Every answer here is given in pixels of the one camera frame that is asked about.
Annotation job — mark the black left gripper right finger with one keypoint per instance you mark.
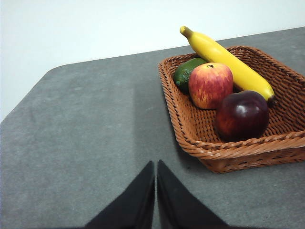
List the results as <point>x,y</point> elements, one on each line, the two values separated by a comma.
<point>181,207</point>

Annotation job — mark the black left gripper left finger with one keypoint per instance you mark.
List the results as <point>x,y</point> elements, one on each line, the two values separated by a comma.
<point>133,207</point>

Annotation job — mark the red yellow apple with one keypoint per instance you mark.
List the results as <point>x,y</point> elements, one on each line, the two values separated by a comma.
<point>209,86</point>

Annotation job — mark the dark green avocado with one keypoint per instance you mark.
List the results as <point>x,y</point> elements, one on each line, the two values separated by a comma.
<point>184,74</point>

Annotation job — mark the yellow banana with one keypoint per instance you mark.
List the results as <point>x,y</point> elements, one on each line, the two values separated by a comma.
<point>226,62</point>

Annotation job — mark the brown wicker basket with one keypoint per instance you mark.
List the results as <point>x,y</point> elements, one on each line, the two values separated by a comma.
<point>286,78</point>

